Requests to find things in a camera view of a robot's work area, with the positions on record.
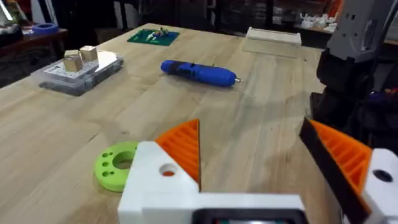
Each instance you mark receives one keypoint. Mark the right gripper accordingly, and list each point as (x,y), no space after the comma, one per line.
(342,93)

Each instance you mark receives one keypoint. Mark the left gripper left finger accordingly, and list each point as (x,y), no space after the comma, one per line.
(149,186)

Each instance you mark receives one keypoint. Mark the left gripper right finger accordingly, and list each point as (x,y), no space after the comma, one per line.
(348,161)

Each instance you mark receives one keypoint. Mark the blue electric screwdriver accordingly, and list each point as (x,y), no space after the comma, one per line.
(202,73)

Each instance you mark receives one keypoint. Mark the green disc with holes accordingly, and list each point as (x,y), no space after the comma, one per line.
(109,180)

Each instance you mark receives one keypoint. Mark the blue toy tub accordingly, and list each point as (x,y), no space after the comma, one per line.
(384,96)

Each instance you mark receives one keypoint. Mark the heap of white parts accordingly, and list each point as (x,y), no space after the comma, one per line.
(317,21)

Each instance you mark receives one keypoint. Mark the clear plastic parts box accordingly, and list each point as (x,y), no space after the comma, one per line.
(81,77)

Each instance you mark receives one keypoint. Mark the wooden cube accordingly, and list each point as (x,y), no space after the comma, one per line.
(73,63)
(89,53)
(71,53)

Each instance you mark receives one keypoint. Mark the green board with toy blocks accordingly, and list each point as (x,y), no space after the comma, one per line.
(149,37)

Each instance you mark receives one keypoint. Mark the blue tape roll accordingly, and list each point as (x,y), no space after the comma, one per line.
(45,28)

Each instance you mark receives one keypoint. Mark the dark wooden side table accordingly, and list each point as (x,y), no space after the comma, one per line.
(28,40)

